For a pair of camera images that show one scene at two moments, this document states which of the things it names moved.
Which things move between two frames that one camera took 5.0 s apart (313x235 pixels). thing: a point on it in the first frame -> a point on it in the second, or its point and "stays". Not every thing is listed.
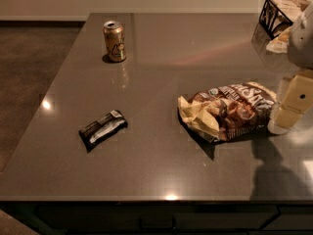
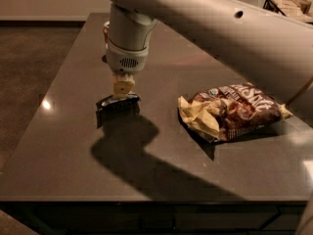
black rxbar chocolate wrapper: [102, 128] -> [115, 112]
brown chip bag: [229, 111] stays
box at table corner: [278, 13] stays
